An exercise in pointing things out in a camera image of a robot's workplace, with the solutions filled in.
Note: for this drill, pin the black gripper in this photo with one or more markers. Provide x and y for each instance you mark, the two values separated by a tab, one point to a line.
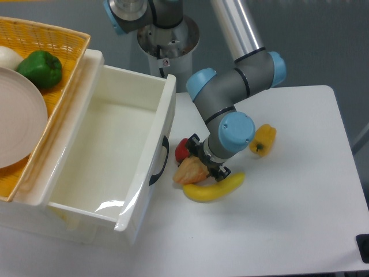
202	151

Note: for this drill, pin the triangle bread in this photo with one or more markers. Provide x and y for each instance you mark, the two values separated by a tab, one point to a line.
190	171

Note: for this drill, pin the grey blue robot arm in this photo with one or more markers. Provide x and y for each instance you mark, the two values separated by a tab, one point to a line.
214	95

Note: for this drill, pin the red bell pepper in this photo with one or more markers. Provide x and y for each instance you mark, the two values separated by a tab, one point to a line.
181	151

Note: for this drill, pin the yellow banana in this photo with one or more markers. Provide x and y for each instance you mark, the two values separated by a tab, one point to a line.
214	191

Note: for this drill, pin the yellow bell pepper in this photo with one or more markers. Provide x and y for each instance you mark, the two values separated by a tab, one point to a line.
263	140

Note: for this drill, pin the white open drawer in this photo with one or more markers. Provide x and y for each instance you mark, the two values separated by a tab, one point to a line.
119	151

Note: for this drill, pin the black object at table edge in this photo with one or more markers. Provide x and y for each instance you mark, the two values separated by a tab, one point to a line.
363	245

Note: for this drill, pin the yellow woven basket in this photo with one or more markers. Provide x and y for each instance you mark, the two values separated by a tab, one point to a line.
69	46

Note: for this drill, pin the green bell pepper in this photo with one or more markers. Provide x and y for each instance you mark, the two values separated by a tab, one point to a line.
42	68

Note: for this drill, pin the pink plate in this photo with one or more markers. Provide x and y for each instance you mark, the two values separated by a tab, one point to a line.
23	117

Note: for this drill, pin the white drawer cabinet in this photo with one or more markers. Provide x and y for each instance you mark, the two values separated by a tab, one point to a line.
30	210

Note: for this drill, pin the white onion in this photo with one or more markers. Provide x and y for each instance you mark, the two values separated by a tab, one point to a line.
9	58

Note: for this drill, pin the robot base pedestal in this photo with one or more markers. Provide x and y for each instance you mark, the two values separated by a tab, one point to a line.
170	51

